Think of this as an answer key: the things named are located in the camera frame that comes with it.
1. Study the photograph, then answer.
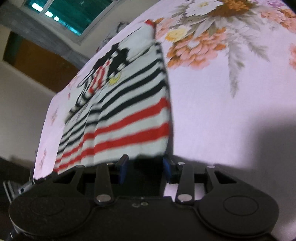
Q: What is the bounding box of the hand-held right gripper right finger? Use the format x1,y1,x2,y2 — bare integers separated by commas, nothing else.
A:
163,158,236,206

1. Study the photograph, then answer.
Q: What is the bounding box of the brown wooden door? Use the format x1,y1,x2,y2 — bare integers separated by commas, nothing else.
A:
3,31,80,93

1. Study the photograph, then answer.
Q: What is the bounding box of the grey curtain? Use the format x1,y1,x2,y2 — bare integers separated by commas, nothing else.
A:
0,3,90,63

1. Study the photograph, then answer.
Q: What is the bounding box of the striped knit sweater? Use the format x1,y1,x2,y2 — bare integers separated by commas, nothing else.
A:
53,20,173,174

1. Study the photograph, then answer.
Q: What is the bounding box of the pink floral bed sheet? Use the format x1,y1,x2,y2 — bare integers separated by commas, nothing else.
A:
33,0,296,234

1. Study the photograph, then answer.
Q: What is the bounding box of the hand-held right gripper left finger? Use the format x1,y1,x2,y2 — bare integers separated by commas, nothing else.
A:
53,155,129,206

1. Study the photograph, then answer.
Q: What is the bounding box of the sliding glass window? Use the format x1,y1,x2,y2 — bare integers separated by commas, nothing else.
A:
22,0,125,44

